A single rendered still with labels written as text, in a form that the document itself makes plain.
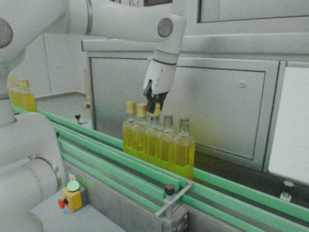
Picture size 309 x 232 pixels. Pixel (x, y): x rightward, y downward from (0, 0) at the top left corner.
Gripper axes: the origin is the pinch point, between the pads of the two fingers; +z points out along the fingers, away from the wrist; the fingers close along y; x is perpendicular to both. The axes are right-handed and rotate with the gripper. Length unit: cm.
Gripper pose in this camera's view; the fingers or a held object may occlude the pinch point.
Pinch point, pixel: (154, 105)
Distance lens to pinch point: 73.8
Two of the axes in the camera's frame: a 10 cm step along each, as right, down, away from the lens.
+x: 7.5, 4.2, -5.1
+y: -6.3, 2.3, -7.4
